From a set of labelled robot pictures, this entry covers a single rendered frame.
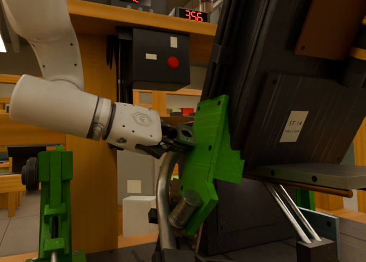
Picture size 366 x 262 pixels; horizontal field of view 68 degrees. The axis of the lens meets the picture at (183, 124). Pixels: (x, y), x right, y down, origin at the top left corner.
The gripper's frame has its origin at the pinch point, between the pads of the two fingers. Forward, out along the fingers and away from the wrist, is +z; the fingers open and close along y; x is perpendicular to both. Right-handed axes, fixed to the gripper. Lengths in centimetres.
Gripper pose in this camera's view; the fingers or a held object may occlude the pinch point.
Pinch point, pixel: (178, 140)
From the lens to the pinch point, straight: 58.5
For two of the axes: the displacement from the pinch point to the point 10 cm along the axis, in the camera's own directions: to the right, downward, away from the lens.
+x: -4.4, 7.3, 5.3
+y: -1.3, -6.3, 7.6
